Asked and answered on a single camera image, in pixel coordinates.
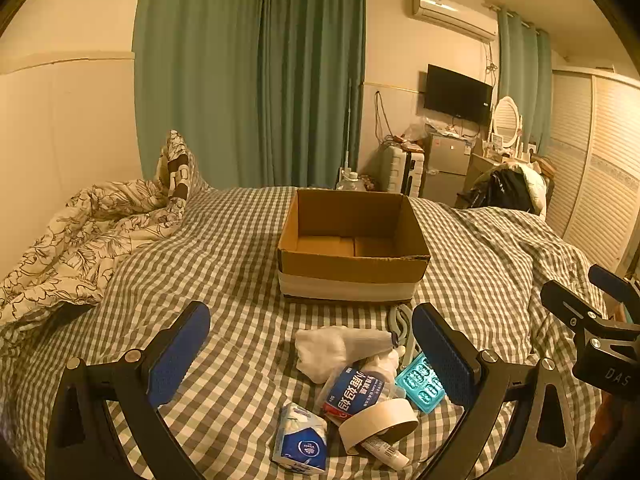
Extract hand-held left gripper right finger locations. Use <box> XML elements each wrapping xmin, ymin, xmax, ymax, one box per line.
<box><xmin>400</xmin><ymin>302</ymin><xmax>581</xmax><ymax>480</ymax></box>

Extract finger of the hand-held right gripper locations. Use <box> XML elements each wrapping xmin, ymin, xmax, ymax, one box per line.
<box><xmin>541</xmin><ymin>280</ymin><xmax>609</xmax><ymax>334</ymax></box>
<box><xmin>588</xmin><ymin>264</ymin><xmax>640</xmax><ymax>311</ymax></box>

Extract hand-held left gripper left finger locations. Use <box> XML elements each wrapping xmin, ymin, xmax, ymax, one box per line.
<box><xmin>45</xmin><ymin>301</ymin><xmax>212</xmax><ymax>480</ymax></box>

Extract teal blister pack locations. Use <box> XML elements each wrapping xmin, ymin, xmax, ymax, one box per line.
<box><xmin>395</xmin><ymin>352</ymin><xmax>446</xmax><ymax>415</ymax></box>

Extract grey rubber glove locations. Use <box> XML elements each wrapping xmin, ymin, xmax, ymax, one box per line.
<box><xmin>387</xmin><ymin>304</ymin><xmax>417</xmax><ymax>367</ymax></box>

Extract beige tape roll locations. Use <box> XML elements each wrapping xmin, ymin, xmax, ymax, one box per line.
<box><xmin>338</xmin><ymin>399</ymin><xmax>419</xmax><ymax>456</ymax></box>

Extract blue red labelled packet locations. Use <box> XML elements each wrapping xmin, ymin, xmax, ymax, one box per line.
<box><xmin>320</xmin><ymin>366</ymin><xmax>396</xmax><ymax>423</ymax></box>

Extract large white glove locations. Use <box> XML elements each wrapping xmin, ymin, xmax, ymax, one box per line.
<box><xmin>294</xmin><ymin>326</ymin><xmax>393</xmax><ymax>385</ymax></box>

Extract small white tube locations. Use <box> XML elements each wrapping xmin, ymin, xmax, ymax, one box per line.
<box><xmin>357</xmin><ymin>435</ymin><xmax>408</xmax><ymax>470</ymax></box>

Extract cardboard box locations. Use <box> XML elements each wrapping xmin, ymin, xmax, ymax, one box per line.
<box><xmin>276</xmin><ymin>188</ymin><xmax>432</xmax><ymax>305</ymax></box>

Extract blue white tissue pack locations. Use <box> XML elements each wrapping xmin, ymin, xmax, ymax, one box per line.
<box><xmin>272</xmin><ymin>401</ymin><xmax>328</xmax><ymax>476</ymax></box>

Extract grey checked bed sheet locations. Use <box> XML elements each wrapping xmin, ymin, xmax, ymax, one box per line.
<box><xmin>0</xmin><ymin>185</ymin><xmax>616</xmax><ymax>480</ymax></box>

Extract white louvred wardrobe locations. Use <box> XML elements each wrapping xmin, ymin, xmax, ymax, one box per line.
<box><xmin>545</xmin><ymin>67</ymin><xmax>640</xmax><ymax>276</ymax></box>

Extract black bag on chair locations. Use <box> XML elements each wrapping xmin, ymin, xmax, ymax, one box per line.
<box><xmin>457</xmin><ymin>162</ymin><xmax>551</xmax><ymax>216</ymax></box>

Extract white dressing table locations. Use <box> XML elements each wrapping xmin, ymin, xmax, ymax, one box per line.
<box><xmin>467</xmin><ymin>152</ymin><xmax>502</xmax><ymax>193</ymax></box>

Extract small silver fridge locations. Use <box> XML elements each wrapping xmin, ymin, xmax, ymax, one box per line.
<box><xmin>420</xmin><ymin>132</ymin><xmax>473</xmax><ymax>201</ymax></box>

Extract oval white mirror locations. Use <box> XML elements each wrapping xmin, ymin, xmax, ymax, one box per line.
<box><xmin>490</xmin><ymin>96</ymin><xmax>521</xmax><ymax>150</ymax></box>

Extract white suitcase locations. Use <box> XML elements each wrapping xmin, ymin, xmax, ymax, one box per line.
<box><xmin>380</xmin><ymin>144</ymin><xmax>426</xmax><ymax>197</ymax></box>

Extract clear large water bottle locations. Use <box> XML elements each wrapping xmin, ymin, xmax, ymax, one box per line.
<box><xmin>336</xmin><ymin>171</ymin><xmax>366</xmax><ymax>192</ymax></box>

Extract narrow green curtain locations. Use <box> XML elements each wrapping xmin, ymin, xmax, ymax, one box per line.
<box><xmin>496</xmin><ymin>7</ymin><xmax>553</xmax><ymax>153</ymax></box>

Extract clear plastic bag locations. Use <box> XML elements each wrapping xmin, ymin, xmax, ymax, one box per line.
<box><xmin>402</xmin><ymin>120</ymin><xmax>431</xmax><ymax>148</ymax></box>

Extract thin white pole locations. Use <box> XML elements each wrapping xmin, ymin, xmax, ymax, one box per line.
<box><xmin>342</xmin><ymin>79</ymin><xmax>353</xmax><ymax>176</ymax></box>

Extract wide green curtain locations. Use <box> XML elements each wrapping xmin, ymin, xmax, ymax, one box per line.
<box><xmin>134</xmin><ymin>0</ymin><xmax>367</xmax><ymax>191</ymax></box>

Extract white air conditioner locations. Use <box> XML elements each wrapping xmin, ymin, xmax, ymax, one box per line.
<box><xmin>411</xmin><ymin>0</ymin><xmax>497</xmax><ymax>42</ymax></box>

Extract black wall television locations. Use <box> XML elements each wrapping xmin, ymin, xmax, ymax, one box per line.
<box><xmin>424</xmin><ymin>64</ymin><xmax>494</xmax><ymax>125</ymax></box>

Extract hanging wall cables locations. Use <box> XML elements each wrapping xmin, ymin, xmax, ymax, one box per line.
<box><xmin>375</xmin><ymin>91</ymin><xmax>396</xmax><ymax>141</ymax></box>

